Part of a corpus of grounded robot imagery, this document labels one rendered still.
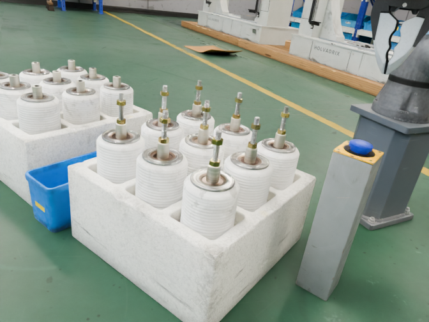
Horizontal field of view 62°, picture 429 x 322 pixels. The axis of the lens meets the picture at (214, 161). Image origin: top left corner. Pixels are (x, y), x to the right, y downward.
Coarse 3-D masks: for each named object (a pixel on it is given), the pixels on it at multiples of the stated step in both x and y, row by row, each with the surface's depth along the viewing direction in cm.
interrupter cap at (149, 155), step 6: (150, 150) 68; (156, 150) 68; (174, 150) 69; (144, 156) 65; (150, 156) 65; (156, 156) 66; (174, 156) 67; (180, 156) 67; (150, 162) 63; (156, 162) 63; (162, 162) 64; (168, 162) 64; (174, 162) 64
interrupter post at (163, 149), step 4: (160, 144) 64; (164, 144) 64; (168, 144) 65; (160, 148) 64; (164, 148) 64; (168, 148) 65; (160, 152) 65; (164, 152) 65; (168, 152) 65; (160, 156) 65; (164, 156) 65; (168, 156) 66
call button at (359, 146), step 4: (352, 140) 63; (356, 140) 64; (360, 140) 64; (352, 144) 62; (356, 144) 62; (360, 144) 62; (364, 144) 62; (368, 144) 62; (352, 148) 62; (356, 148) 61; (360, 148) 61; (364, 148) 61; (368, 148) 61; (372, 148) 62; (356, 152) 62; (360, 152) 62; (364, 152) 62; (368, 152) 62
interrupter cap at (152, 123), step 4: (148, 120) 82; (152, 120) 82; (156, 120) 83; (172, 120) 84; (148, 124) 80; (152, 124) 80; (156, 124) 81; (168, 124) 82; (172, 124) 82; (176, 124) 82; (152, 128) 78; (156, 128) 78; (160, 128) 78; (168, 128) 79; (172, 128) 79; (176, 128) 80
